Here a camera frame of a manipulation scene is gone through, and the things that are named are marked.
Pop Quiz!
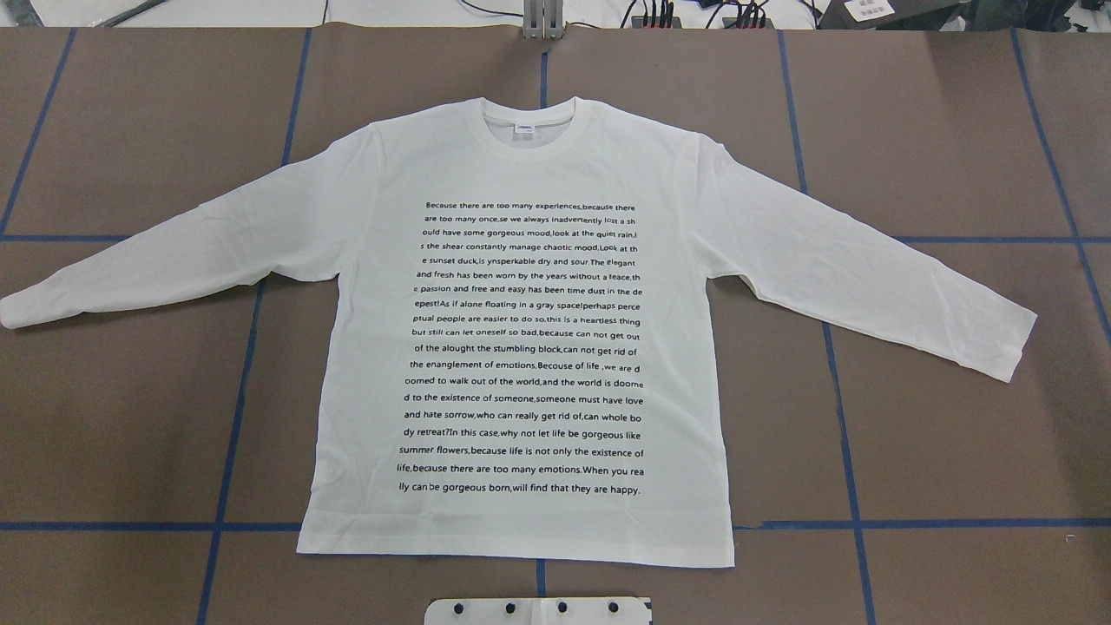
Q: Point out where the white long-sleeve printed shirt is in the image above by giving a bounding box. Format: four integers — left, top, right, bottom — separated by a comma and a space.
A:
3, 98, 1035, 569

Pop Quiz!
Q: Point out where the aluminium frame post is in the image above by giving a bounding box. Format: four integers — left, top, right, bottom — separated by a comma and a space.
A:
523, 0, 565, 40

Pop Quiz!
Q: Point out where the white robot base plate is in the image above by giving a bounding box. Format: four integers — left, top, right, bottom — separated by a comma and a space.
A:
424, 596, 654, 624

